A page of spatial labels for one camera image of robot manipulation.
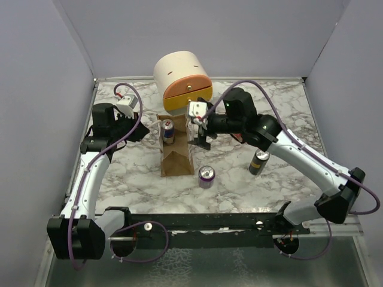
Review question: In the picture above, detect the purple fanta can front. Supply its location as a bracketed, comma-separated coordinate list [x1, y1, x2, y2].
[198, 166, 215, 189]

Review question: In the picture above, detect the red cola can front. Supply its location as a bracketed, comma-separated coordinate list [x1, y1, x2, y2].
[231, 134, 245, 144]

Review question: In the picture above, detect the brown canvas bag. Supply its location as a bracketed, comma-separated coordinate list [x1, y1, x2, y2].
[156, 114, 194, 177]

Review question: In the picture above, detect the black yellow can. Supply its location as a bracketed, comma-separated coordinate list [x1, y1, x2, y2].
[248, 149, 270, 175]

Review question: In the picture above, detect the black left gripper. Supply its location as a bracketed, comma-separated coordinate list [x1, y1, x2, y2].
[111, 110, 150, 142]

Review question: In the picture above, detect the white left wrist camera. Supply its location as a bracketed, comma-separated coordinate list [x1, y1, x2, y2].
[115, 94, 138, 118]

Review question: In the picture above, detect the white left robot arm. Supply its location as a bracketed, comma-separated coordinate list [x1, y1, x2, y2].
[47, 103, 149, 260]

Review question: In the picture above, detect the silver blue energy drink can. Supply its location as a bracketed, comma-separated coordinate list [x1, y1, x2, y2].
[161, 119, 175, 145]

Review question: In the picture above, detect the cream round drawer cabinet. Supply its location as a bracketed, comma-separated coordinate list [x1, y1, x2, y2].
[153, 51, 212, 115]

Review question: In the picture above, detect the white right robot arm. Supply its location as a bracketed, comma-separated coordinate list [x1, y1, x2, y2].
[187, 87, 366, 234]

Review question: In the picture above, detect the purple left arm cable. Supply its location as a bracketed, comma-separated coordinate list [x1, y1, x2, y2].
[68, 83, 142, 271]

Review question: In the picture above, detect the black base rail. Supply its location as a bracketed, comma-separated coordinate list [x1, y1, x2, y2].
[107, 207, 309, 254]

